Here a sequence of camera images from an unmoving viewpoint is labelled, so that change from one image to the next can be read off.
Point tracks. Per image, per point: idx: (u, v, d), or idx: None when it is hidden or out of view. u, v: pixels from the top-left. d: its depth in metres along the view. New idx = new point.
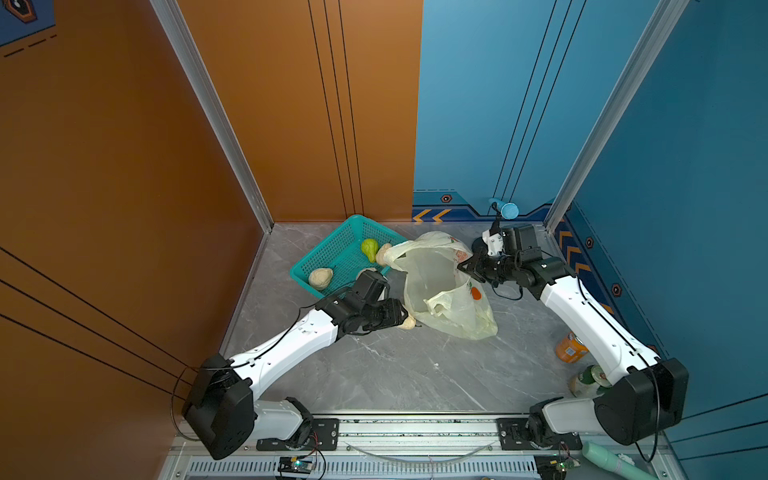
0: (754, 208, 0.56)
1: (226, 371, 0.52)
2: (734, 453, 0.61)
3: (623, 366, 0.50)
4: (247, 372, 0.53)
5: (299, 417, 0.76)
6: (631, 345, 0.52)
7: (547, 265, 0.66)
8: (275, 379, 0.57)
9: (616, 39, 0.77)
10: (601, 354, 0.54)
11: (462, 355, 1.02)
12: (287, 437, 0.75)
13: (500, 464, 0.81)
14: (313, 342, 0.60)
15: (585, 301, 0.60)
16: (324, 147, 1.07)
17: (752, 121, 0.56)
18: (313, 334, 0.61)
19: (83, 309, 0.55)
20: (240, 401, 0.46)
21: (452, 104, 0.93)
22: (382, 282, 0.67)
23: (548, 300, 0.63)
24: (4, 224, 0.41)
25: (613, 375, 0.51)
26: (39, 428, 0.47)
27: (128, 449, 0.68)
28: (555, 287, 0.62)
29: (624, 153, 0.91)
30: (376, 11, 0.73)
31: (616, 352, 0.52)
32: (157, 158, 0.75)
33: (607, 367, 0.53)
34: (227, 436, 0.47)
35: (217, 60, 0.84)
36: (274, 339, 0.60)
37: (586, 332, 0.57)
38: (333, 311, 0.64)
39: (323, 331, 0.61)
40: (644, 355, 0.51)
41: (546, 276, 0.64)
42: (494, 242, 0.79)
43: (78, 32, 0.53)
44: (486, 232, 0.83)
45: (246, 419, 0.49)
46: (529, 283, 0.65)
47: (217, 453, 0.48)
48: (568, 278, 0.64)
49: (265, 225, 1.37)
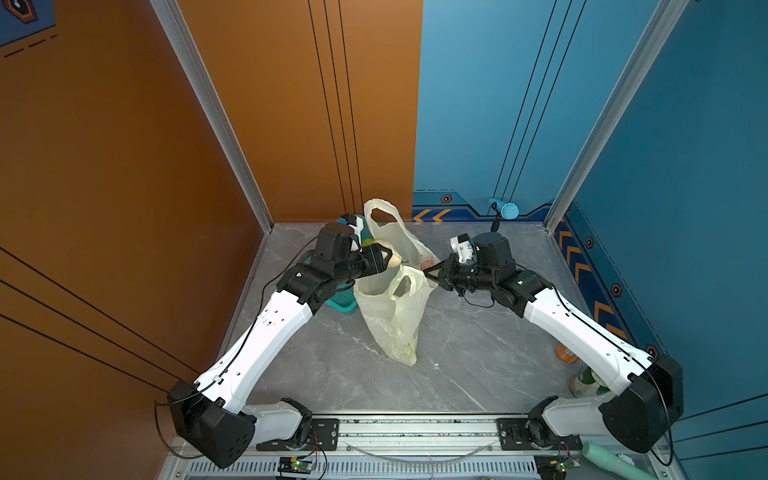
0: (754, 208, 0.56)
1: (197, 395, 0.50)
2: (734, 453, 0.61)
3: (624, 374, 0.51)
4: (218, 392, 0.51)
5: (298, 414, 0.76)
6: (623, 350, 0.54)
7: (524, 281, 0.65)
8: (253, 385, 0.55)
9: (617, 38, 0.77)
10: (597, 364, 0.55)
11: (462, 355, 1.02)
12: (288, 436, 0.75)
13: (500, 464, 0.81)
14: (284, 330, 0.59)
15: (569, 313, 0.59)
16: (324, 147, 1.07)
17: (751, 122, 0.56)
18: (281, 321, 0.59)
19: (84, 310, 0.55)
20: (218, 424, 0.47)
21: (452, 104, 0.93)
22: (346, 236, 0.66)
23: (532, 317, 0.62)
24: (5, 224, 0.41)
25: (615, 385, 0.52)
26: (40, 429, 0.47)
27: (129, 449, 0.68)
28: (537, 304, 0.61)
29: (623, 153, 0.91)
30: (377, 10, 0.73)
31: (612, 361, 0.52)
32: (156, 158, 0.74)
33: (607, 377, 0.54)
34: (224, 449, 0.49)
35: (217, 60, 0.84)
36: (236, 346, 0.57)
37: (577, 343, 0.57)
38: (299, 283, 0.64)
39: (291, 315, 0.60)
40: (638, 359, 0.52)
41: (525, 293, 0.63)
42: (464, 249, 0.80)
43: (78, 33, 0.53)
44: (454, 240, 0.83)
45: (238, 429, 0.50)
46: (510, 301, 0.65)
47: (226, 461, 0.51)
48: (545, 290, 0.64)
49: (265, 224, 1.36)
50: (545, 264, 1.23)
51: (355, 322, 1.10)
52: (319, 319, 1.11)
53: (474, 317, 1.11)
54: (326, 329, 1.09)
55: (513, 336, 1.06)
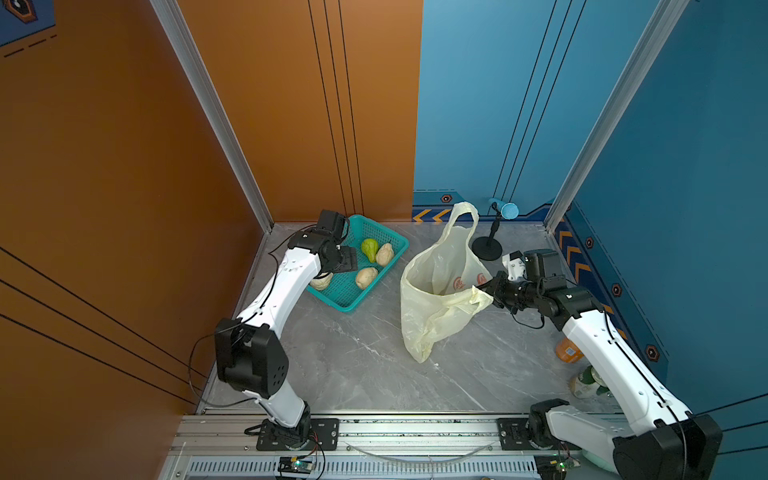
0: (754, 208, 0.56)
1: (240, 327, 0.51)
2: (731, 453, 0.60)
3: (650, 417, 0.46)
4: (260, 320, 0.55)
5: (300, 406, 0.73)
6: (659, 395, 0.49)
7: (572, 295, 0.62)
8: (286, 317, 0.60)
9: (618, 38, 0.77)
10: (625, 400, 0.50)
11: (462, 355, 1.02)
12: (293, 424, 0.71)
13: (501, 464, 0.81)
14: (304, 275, 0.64)
15: (611, 341, 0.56)
16: (324, 147, 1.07)
17: (751, 122, 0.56)
18: (299, 267, 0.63)
19: (85, 310, 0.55)
20: (269, 342, 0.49)
21: (452, 104, 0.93)
22: (341, 217, 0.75)
23: (571, 334, 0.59)
24: (6, 224, 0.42)
25: (637, 425, 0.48)
26: (40, 429, 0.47)
27: (131, 447, 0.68)
28: (580, 322, 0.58)
29: (623, 153, 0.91)
30: (375, 12, 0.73)
31: (644, 401, 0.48)
32: (156, 158, 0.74)
33: (631, 415, 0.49)
34: (273, 374, 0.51)
35: (216, 60, 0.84)
36: (267, 289, 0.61)
37: (608, 372, 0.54)
38: (307, 242, 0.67)
39: (306, 263, 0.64)
40: (674, 409, 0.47)
41: (571, 307, 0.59)
42: (514, 267, 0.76)
43: (77, 34, 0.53)
44: (505, 256, 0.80)
45: (282, 356, 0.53)
46: (552, 312, 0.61)
47: (273, 390, 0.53)
48: (594, 311, 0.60)
49: (265, 224, 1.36)
50: None
51: (355, 322, 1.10)
52: (319, 319, 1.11)
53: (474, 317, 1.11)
54: (326, 329, 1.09)
55: (513, 336, 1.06)
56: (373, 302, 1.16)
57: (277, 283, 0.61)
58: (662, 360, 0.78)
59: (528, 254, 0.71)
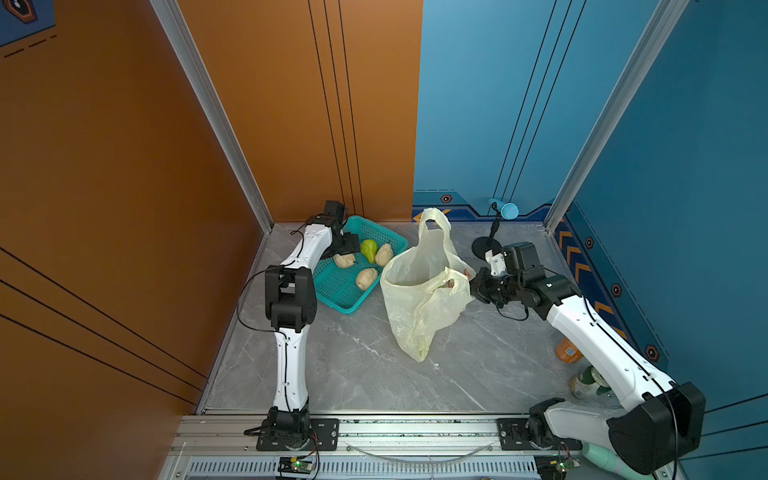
0: (753, 207, 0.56)
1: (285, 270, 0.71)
2: (735, 454, 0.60)
3: (638, 392, 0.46)
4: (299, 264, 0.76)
5: (303, 396, 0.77)
6: (644, 369, 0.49)
7: (552, 284, 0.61)
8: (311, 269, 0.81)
9: (618, 39, 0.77)
10: (613, 378, 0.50)
11: (462, 355, 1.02)
12: (299, 407, 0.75)
13: (501, 464, 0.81)
14: (323, 239, 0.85)
15: (594, 323, 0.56)
16: (324, 147, 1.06)
17: (754, 120, 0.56)
18: (320, 233, 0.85)
19: (84, 311, 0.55)
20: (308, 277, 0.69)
21: (452, 103, 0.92)
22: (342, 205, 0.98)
23: (554, 321, 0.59)
24: (6, 224, 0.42)
25: (627, 402, 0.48)
26: (40, 430, 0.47)
27: (132, 447, 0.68)
28: (562, 308, 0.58)
29: (622, 154, 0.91)
30: (376, 11, 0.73)
31: (630, 377, 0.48)
32: (155, 158, 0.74)
33: (622, 393, 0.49)
34: (309, 306, 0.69)
35: (215, 59, 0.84)
36: (298, 247, 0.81)
37: (594, 353, 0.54)
38: (321, 221, 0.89)
39: (323, 232, 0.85)
40: (659, 381, 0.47)
41: (552, 295, 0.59)
42: (497, 262, 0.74)
43: (78, 35, 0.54)
44: (487, 252, 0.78)
45: (315, 295, 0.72)
46: (535, 302, 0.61)
47: (307, 321, 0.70)
48: (575, 297, 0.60)
49: (265, 224, 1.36)
50: (546, 264, 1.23)
51: (355, 322, 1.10)
52: (319, 319, 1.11)
53: (474, 316, 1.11)
54: (326, 329, 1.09)
55: (513, 336, 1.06)
56: (373, 302, 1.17)
57: (305, 242, 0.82)
58: (662, 360, 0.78)
59: (506, 248, 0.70)
